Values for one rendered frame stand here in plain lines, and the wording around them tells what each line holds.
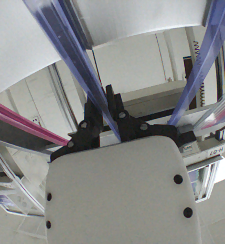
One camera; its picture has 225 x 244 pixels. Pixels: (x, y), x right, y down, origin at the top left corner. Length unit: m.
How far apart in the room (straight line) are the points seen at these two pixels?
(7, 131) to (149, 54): 1.95
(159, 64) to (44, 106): 2.15
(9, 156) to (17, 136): 0.94
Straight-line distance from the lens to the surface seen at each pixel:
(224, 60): 0.67
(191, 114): 0.28
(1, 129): 0.25
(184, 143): 0.32
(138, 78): 1.94
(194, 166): 0.70
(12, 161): 1.22
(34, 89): 2.45
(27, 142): 0.28
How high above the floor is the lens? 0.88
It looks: 19 degrees up
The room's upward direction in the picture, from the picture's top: 163 degrees clockwise
